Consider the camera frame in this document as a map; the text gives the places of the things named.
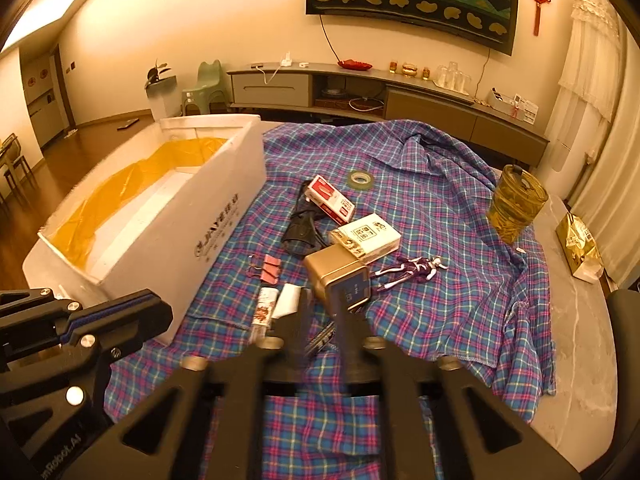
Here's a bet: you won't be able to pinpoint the pink binder clip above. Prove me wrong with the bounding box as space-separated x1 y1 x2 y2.
247 255 282 286

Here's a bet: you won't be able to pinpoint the white storage box on cabinet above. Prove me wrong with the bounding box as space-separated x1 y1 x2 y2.
487 88 539 125

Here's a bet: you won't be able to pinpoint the red staples box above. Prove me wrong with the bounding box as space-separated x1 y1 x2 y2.
304 174 355 226

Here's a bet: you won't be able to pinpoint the green plastic chair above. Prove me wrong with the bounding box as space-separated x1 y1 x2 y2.
181 60 229 115

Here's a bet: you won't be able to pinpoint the black glasses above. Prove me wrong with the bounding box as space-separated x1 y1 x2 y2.
281 180 328 260

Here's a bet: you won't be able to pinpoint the blue plaid shirt cloth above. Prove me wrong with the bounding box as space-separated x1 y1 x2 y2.
103 119 558 480

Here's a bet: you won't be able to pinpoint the gold foil bag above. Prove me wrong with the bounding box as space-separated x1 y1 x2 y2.
555 212 604 284

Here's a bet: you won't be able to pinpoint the beige curtain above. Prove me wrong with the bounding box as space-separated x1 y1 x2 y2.
572 35 639 288

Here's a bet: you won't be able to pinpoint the red tray on cabinet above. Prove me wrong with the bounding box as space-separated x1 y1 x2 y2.
337 58 372 72

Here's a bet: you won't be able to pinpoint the white charger plug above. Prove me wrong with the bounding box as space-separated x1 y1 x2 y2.
272 283 302 320

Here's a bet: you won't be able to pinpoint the white printed lighter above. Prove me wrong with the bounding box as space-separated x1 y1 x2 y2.
248 287 279 344

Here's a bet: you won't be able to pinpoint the grey tv cabinet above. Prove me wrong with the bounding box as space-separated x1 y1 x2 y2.
228 63 548 167

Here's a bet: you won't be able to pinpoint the green tape roll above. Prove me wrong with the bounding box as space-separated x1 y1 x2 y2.
346 170 374 191

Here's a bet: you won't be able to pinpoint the black marker pen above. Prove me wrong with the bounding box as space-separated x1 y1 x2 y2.
305 322 335 359

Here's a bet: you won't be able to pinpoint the white tissue pack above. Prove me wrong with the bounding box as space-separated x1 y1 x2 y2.
329 214 401 264

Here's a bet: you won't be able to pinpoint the purple silver action figure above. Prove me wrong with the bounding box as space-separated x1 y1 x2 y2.
371 256 448 294

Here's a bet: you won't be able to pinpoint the white foam box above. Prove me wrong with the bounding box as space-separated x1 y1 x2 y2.
23 114 266 344

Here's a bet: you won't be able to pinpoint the gold square tin box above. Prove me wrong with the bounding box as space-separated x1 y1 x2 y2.
303 245 371 318

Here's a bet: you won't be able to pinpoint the clear glasses set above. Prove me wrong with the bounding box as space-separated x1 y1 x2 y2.
432 62 471 96

